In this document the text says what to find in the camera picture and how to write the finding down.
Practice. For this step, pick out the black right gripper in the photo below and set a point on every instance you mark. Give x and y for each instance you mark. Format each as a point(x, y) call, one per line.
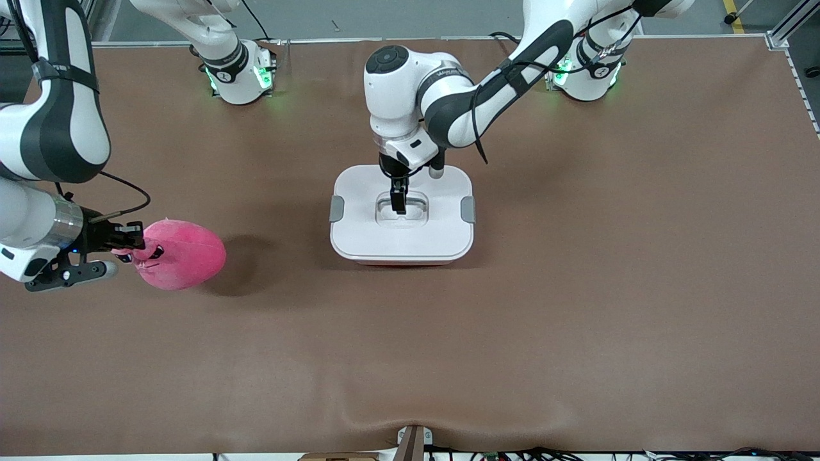
point(98, 235)

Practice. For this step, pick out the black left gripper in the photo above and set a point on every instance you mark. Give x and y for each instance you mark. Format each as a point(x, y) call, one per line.
point(393, 169)

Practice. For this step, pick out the white box lid grey latches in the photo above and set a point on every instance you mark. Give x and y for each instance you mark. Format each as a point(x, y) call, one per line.
point(359, 224)

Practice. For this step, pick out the pink plush toy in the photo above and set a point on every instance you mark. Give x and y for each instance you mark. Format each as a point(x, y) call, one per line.
point(189, 256)

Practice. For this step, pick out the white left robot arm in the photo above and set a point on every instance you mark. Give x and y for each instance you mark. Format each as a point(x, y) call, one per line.
point(397, 96)

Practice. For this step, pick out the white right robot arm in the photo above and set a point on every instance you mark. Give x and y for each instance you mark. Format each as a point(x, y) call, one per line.
point(64, 128)

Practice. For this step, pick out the pink translucent plastic box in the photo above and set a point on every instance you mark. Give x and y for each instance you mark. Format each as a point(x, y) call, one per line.
point(403, 262)

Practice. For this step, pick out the brown table mat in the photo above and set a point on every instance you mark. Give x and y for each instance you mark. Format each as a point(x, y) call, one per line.
point(410, 352)

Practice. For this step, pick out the grey stand leg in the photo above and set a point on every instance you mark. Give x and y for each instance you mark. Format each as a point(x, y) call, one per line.
point(737, 11)

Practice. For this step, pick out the black round floor object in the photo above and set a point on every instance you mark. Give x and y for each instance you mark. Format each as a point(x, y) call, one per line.
point(812, 72)

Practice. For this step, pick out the white table edge rail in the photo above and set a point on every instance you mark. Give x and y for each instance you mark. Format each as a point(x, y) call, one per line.
point(333, 40)

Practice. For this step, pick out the aluminium frame profile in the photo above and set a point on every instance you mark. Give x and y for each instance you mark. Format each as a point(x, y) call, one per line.
point(96, 19)
point(791, 25)

